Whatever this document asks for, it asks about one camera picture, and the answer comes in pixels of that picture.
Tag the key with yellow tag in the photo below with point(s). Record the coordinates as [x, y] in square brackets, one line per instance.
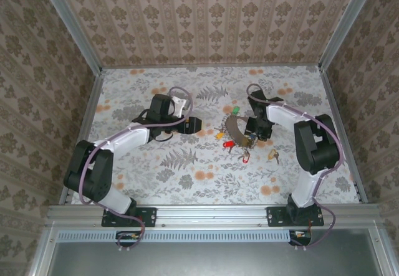
[219, 135]

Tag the floral patterned table cover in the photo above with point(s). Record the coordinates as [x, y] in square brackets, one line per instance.
[199, 179]

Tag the aluminium corner post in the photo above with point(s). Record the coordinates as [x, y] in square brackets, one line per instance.
[71, 30]
[346, 26]

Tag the key with red tag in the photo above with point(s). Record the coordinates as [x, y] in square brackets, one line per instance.
[229, 145]

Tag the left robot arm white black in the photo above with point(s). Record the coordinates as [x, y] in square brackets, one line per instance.
[131, 139]

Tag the large metal keyring with keys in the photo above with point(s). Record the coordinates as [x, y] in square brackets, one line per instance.
[232, 129]

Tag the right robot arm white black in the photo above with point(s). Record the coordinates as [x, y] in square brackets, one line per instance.
[315, 151]

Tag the key with clear tag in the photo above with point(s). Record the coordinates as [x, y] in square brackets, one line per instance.
[246, 157]

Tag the key with green tag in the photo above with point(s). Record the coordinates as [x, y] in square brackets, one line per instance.
[236, 110]

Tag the aluminium front frame rail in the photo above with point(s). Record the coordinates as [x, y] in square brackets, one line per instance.
[212, 215]

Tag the key with gold tag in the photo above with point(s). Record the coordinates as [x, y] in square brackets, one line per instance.
[273, 155]

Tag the aluminium side rail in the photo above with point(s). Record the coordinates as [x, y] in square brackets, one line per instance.
[343, 126]
[90, 107]

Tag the grey metal sheet panel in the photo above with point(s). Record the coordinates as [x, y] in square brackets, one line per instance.
[199, 260]

